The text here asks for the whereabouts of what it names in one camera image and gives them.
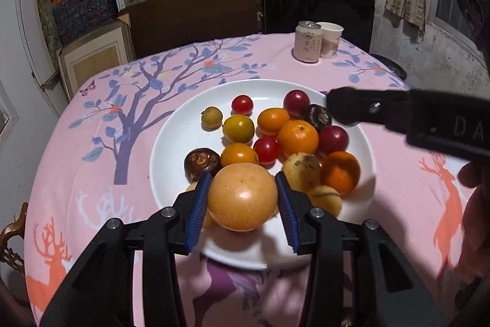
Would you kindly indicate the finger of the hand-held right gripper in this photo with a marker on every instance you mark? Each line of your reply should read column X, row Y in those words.
column 367, row 106

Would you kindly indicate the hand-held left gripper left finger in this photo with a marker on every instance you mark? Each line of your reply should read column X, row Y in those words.
column 199, row 212

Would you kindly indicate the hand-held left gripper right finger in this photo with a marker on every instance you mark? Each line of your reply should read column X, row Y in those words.
column 287, row 212

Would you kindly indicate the spotted pale yellow passion fruit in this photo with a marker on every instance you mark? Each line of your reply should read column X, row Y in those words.
column 301, row 170

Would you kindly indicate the large pale orange passion fruit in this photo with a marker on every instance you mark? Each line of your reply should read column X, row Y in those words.
column 242, row 197

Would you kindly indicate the dark brown water chestnut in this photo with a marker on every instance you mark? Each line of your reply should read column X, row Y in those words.
column 317, row 116
column 201, row 163

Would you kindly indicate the deep orange mandarin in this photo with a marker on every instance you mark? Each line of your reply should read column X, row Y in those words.
column 340, row 172

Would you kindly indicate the dark red plum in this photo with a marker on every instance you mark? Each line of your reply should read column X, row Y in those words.
column 296, row 103

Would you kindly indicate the white plate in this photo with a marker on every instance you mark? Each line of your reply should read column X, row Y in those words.
column 180, row 135

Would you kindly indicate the yellow-green citrus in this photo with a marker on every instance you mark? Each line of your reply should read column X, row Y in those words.
column 238, row 128

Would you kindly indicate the small tan longan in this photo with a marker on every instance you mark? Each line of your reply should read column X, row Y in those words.
column 211, row 118

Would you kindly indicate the person's right hand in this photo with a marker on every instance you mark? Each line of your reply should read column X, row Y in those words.
column 478, row 227

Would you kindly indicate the black round stool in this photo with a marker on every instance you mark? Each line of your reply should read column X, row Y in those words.
column 390, row 64

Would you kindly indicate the pink deer print tablecloth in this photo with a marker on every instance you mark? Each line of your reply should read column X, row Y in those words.
column 402, row 177

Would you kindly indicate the paper cup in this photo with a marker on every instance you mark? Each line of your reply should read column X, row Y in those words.
column 331, row 39

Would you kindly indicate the pink drink can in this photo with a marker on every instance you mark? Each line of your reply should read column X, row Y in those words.
column 307, row 43

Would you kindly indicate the black glossy panel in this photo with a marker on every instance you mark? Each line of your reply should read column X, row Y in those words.
column 317, row 1

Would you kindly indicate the wooden chair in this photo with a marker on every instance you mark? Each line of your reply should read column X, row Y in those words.
column 11, row 231

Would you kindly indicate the dark brown wooden board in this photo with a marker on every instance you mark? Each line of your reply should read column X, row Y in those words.
column 191, row 20

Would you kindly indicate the white framed window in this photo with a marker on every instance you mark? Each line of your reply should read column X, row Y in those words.
column 9, row 112

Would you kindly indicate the stack of blue patterned boxes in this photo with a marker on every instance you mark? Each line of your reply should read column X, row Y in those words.
column 84, row 13

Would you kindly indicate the green patterned panel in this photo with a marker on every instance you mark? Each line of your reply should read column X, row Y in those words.
column 44, row 13

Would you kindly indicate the beige picture frame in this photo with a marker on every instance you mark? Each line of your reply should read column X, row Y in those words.
column 92, row 59

